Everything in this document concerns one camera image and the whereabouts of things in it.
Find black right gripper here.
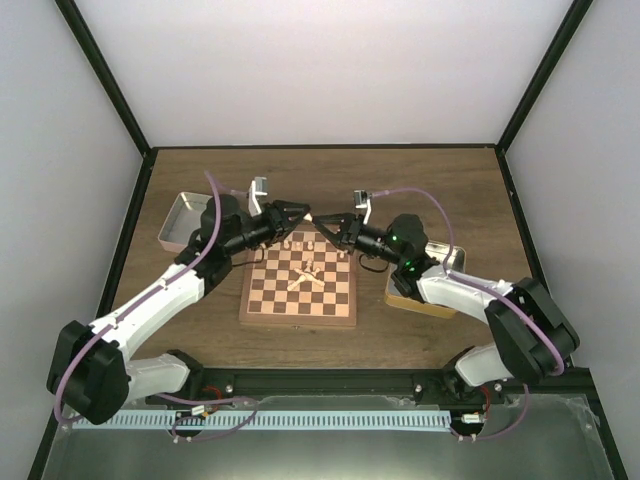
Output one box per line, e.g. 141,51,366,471
313,213,404,266

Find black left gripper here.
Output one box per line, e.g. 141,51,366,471
226,200,311,257

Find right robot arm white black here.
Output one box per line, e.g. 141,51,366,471
312,213,580,403

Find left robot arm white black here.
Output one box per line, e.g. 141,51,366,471
46,194,310,424

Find wooden chess board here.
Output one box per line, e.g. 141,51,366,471
239,222,357,328

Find yellow metal tin tray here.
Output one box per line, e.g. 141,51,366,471
382,240,467,319

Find pink metal tin tray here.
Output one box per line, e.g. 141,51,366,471
157,192,211,253

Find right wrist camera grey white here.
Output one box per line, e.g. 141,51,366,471
353,190,372,225

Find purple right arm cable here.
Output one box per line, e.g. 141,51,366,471
369,186,566,444

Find black aluminium frame rail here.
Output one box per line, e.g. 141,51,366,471
189,367,593,401

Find light blue slotted cable duct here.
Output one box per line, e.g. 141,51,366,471
102,410,451,433

